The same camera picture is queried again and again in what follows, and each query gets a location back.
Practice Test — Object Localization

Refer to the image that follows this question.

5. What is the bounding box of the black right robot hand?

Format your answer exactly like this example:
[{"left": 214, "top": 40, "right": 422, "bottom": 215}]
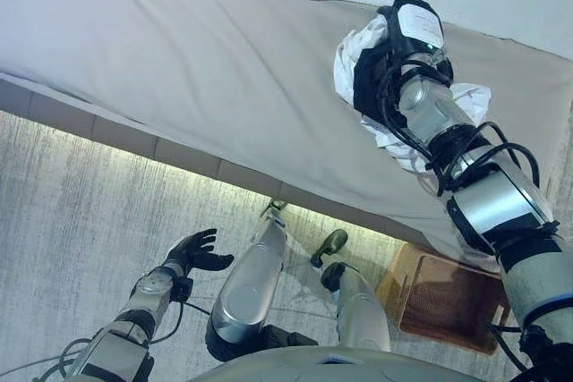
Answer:
[{"left": 352, "top": 0, "right": 454, "bottom": 120}]

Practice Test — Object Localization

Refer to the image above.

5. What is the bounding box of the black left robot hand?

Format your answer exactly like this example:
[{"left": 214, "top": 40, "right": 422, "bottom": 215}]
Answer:
[{"left": 163, "top": 227, "right": 235, "bottom": 274}]

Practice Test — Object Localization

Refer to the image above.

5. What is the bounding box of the white garment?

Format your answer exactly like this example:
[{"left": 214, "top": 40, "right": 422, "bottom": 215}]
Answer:
[{"left": 332, "top": 13, "right": 493, "bottom": 174}]

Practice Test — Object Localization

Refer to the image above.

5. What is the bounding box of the grey bed sheet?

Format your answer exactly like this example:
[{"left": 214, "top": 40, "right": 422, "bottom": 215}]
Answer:
[{"left": 0, "top": 0, "right": 573, "bottom": 262}]

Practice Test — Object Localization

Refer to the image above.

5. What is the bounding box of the brown wicker basket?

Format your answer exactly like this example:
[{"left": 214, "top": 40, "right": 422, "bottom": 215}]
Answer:
[{"left": 374, "top": 240, "right": 512, "bottom": 357}]

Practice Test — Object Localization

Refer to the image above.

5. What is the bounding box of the silver left robot leg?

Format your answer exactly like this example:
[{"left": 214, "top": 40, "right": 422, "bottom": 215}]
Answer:
[{"left": 204, "top": 199, "right": 320, "bottom": 363}]

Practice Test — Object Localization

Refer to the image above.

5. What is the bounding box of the silver robot leg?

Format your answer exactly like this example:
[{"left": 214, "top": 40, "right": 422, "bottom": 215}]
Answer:
[
  {"left": 204, "top": 199, "right": 320, "bottom": 363},
  {"left": 310, "top": 228, "right": 393, "bottom": 353}
]

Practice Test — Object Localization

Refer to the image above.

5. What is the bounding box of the silver right robot leg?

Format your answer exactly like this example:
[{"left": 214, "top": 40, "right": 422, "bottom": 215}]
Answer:
[{"left": 310, "top": 228, "right": 393, "bottom": 353}]

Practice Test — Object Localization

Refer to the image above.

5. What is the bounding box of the grey robot torso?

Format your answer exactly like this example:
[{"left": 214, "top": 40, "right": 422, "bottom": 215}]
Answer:
[{"left": 185, "top": 344, "right": 534, "bottom": 382}]

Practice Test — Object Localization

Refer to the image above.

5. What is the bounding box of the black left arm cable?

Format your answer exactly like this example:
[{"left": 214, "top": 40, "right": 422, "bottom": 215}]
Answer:
[{"left": 0, "top": 300, "right": 214, "bottom": 378}]

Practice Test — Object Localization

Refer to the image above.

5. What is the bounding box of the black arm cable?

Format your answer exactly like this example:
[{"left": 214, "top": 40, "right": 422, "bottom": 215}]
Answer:
[
  {"left": 375, "top": 53, "right": 541, "bottom": 198},
  {"left": 0, "top": 300, "right": 214, "bottom": 378}
]

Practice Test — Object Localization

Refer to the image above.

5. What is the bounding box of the beige padded bed frame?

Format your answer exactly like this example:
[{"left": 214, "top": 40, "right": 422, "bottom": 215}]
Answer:
[{"left": 0, "top": 72, "right": 453, "bottom": 247}]

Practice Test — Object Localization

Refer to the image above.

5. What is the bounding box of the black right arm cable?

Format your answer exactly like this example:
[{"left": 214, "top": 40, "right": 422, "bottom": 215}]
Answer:
[{"left": 375, "top": 53, "right": 541, "bottom": 198}]

